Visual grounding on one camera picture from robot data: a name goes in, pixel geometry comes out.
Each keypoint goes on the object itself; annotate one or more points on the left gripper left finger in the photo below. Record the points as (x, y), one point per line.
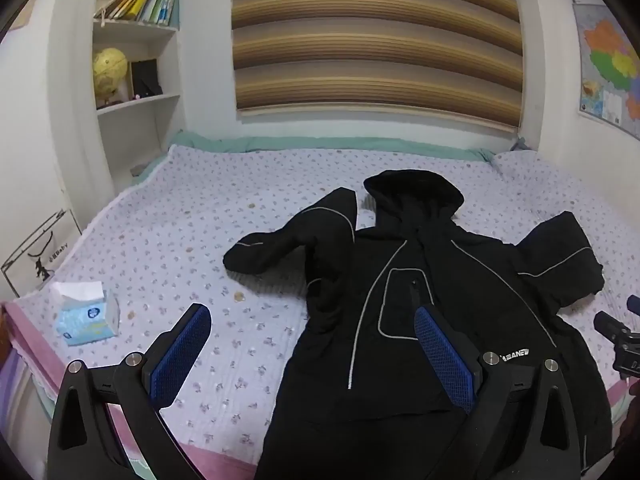
(84, 443)

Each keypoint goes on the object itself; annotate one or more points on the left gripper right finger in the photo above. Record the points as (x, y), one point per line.
(519, 421)

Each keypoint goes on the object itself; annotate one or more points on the black hooded jacket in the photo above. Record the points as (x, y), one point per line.
(374, 389)

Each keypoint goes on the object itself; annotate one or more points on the tissue pack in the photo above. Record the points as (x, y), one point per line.
(87, 312)

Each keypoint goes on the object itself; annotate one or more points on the floral quilted bedspread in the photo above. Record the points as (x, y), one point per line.
(158, 248)

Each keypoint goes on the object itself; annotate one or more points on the green bed sheet edge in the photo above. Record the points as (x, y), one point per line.
(250, 144)

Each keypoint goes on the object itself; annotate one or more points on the white bookshelf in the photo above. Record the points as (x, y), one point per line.
(135, 132)

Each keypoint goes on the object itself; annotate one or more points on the colourful wall map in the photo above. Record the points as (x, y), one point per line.
(609, 68)

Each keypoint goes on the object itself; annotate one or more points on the black picture frame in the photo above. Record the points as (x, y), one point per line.
(143, 79)

